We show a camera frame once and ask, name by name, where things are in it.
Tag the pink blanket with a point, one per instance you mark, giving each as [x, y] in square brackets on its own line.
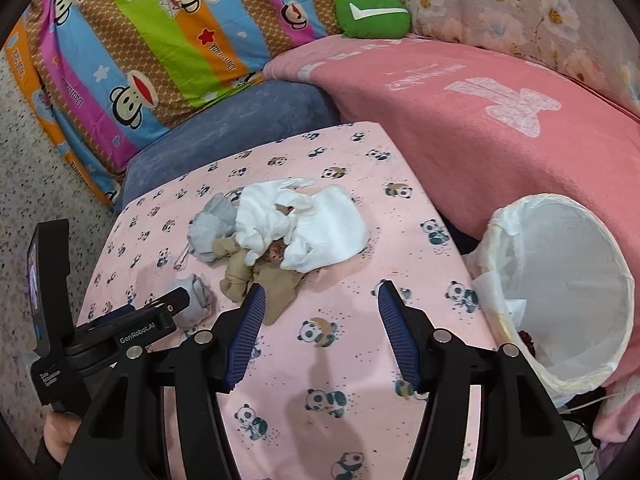
[450, 125]

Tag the person's left hand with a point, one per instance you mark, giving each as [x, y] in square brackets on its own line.
[60, 432]

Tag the small grey wad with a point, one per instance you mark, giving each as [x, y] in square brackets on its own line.
[200, 296]

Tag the pink panda print cloth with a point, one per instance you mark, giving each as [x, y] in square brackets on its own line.
[325, 285]

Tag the blue velvet cushion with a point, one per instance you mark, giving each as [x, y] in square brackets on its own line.
[225, 125]

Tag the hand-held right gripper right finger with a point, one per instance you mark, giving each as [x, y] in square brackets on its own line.
[395, 330]

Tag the white socks pile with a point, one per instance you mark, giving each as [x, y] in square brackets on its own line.
[330, 230]

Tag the white diaper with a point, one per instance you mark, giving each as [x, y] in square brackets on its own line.
[575, 270]

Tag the tan beige socks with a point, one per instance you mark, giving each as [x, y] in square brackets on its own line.
[240, 270]

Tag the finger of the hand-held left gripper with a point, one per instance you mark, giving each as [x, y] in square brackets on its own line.
[170, 304]

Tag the green plush cushion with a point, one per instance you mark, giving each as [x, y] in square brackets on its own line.
[372, 15]

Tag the striped monkey print quilt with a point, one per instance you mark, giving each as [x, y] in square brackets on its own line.
[150, 35]

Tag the dark red scrap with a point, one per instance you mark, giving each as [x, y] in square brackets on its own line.
[527, 340]

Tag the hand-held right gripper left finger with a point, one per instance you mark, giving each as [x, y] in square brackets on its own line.
[247, 330]

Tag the grey cloth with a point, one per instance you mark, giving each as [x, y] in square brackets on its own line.
[210, 230]

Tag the pale floral blanket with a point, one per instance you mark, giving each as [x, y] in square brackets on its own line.
[500, 5]

